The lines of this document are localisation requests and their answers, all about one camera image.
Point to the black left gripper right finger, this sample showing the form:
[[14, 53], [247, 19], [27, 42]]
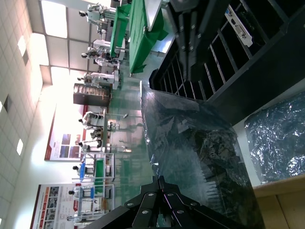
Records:
[[176, 207]]

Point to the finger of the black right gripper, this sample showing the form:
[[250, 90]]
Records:
[[199, 31], [186, 43]]

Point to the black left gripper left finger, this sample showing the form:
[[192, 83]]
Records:
[[143, 207]]

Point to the dark antistatic bag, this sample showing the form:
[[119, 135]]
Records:
[[171, 148]]

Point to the black slotted plastic container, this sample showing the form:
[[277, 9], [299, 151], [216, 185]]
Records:
[[262, 78]]

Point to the brown cardboard box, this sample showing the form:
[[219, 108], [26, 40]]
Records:
[[281, 205]]

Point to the green cloth table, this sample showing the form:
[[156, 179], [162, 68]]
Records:
[[118, 28], [140, 35]]

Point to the pipe rack with green panel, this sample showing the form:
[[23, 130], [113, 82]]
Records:
[[98, 169]]

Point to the brown shelf cabinet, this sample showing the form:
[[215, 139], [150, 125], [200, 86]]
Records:
[[90, 95]]

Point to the empty blue-grey antistatic bag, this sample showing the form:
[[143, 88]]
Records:
[[276, 143]]

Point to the red white wall poster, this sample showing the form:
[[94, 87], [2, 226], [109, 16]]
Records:
[[62, 143], [52, 210]]

